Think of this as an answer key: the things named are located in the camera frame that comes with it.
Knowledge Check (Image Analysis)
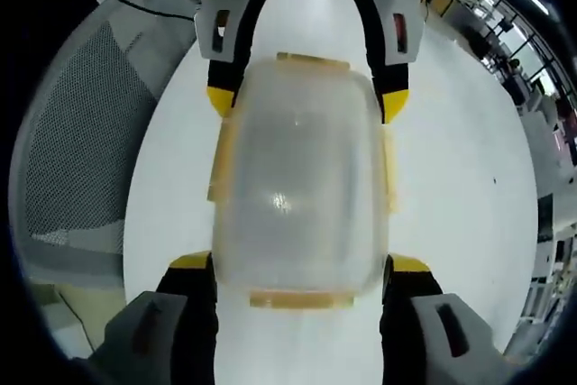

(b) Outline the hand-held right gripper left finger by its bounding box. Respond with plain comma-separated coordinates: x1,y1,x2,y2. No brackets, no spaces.
87,252,222,385

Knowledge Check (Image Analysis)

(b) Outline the clear container with plastic buckle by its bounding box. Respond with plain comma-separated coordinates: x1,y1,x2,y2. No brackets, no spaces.
206,51,401,313

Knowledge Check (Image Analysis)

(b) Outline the grey mesh office chair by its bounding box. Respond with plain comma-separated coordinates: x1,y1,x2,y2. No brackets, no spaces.
8,0,202,289

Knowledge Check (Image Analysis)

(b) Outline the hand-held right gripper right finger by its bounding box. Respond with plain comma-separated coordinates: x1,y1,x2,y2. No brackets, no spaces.
380,252,513,385

